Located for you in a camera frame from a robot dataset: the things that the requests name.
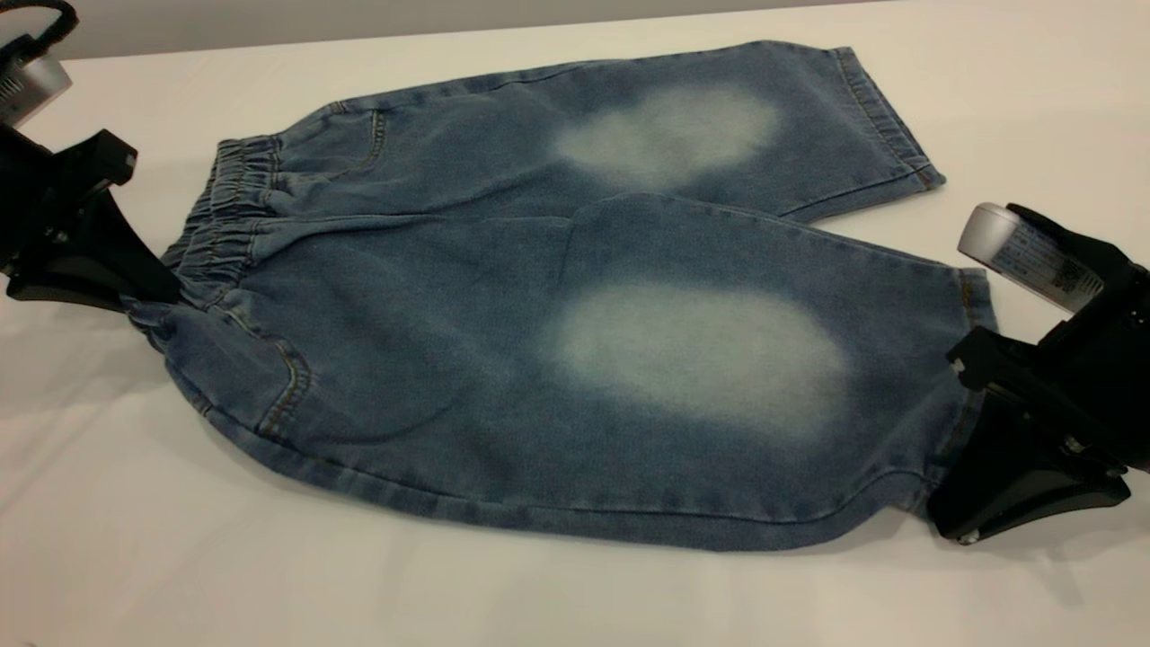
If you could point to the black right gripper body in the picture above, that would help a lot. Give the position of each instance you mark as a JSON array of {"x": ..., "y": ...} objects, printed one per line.
[{"x": 1105, "y": 377}]

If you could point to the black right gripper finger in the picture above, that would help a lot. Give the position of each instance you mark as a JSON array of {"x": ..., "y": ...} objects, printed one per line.
[
  {"x": 997, "y": 449},
  {"x": 1024, "y": 512}
]

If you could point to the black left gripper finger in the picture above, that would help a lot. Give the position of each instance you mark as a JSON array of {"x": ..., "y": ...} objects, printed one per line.
[
  {"x": 63, "y": 283},
  {"x": 117, "y": 261}
]

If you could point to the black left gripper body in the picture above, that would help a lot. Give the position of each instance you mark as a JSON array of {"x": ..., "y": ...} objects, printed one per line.
[{"x": 45, "y": 207}]

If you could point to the blue denim shorts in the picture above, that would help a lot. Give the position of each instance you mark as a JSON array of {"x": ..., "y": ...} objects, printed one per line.
[{"x": 467, "y": 359}]

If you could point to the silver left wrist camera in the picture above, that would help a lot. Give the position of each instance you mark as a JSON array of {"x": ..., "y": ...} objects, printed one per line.
[{"x": 31, "y": 85}]

